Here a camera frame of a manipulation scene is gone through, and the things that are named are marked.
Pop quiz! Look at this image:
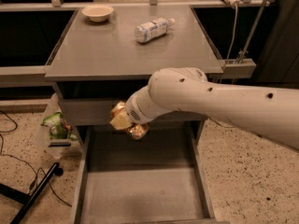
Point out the black floor cable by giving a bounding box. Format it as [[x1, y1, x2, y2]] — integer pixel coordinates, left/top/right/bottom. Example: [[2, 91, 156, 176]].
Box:
[[0, 109, 73, 208]]

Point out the grey drawer cabinet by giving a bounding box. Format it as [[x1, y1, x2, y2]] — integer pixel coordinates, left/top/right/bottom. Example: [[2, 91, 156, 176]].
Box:
[[46, 5, 228, 224]]

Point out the slanted metal rod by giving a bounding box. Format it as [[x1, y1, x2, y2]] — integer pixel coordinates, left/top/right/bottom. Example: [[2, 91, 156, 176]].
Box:
[[225, 0, 275, 86]]

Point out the black metal stand leg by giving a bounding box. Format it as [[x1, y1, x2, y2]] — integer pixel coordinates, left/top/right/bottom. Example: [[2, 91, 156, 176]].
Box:
[[0, 162, 60, 224]]

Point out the grey metal rail frame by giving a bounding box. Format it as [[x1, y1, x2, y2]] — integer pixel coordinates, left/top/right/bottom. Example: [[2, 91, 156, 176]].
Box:
[[0, 0, 277, 89]]

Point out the dark cabinet at right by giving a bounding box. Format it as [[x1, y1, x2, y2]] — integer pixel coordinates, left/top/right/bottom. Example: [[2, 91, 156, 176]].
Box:
[[249, 0, 299, 89]]

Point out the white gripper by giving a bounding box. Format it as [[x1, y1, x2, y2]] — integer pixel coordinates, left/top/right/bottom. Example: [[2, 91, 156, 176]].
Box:
[[110, 85, 173, 130]]

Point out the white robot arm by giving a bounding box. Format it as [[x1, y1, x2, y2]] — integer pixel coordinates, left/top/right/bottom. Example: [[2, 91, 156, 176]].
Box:
[[110, 67, 299, 149]]

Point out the clear plastic bin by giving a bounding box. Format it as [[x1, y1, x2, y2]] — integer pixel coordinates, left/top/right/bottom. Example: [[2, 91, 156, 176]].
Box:
[[36, 94, 82, 159]]

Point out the white ceramic bowl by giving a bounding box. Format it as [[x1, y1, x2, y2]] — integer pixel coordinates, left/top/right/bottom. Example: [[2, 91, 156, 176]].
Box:
[[81, 5, 114, 22]]

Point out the crushed orange soda can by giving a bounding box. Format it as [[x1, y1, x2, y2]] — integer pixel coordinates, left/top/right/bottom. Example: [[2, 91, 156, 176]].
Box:
[[110, 101, 149, 140]]

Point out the white hanging cable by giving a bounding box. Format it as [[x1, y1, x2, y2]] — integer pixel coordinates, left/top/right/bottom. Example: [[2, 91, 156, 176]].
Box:
[[208, 3, 244, 130]]

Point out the open grey middle drawer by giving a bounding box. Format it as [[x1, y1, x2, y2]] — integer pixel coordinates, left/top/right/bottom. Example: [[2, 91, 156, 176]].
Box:
[[70, 121, 230, 224]]

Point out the green snack bag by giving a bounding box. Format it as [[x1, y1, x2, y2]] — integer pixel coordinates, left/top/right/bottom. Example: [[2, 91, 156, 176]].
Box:
[[41, 112, 77, 141]]

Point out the clear plastic water bottle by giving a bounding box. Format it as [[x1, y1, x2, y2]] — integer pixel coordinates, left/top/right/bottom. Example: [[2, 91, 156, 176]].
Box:
[[135, 18, 176, 44]]

